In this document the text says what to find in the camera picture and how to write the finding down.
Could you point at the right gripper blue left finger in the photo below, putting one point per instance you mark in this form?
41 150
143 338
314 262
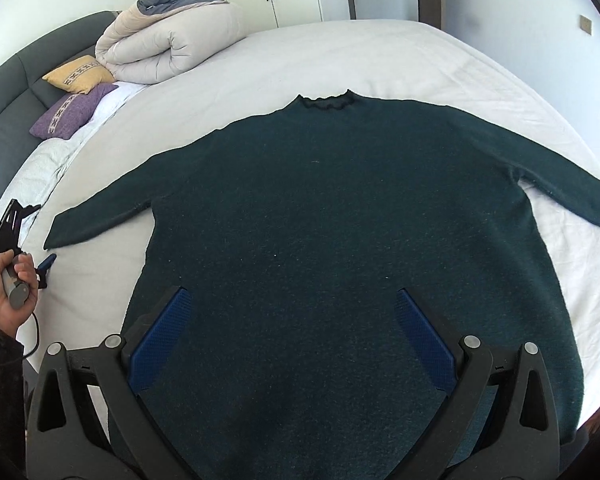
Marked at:
151 339

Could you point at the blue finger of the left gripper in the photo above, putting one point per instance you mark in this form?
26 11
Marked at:
45 266

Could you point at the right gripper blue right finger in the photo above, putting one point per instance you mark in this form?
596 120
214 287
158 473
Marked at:
434 343

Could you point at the dark green knit sweater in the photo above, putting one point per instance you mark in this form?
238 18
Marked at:
294 232

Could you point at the left forearm dark sleeve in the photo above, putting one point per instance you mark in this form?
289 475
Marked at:
12 438

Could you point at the white bed sheet mattress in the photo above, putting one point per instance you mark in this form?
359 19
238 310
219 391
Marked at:
266 71

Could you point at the white pillow under cushions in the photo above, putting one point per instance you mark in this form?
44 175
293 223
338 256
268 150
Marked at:
41 172

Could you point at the purple patterned pillow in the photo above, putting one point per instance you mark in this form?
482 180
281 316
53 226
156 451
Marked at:
69 113

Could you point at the dark green upholstered headboard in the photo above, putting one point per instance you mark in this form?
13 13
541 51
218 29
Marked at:
25 96

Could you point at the yellow patterned pillow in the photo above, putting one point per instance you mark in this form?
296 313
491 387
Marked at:
81 75

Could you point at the folded beige duvet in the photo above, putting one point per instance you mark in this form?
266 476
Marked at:
156 40

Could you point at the wall light switch plate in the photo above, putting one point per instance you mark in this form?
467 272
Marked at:
585 25

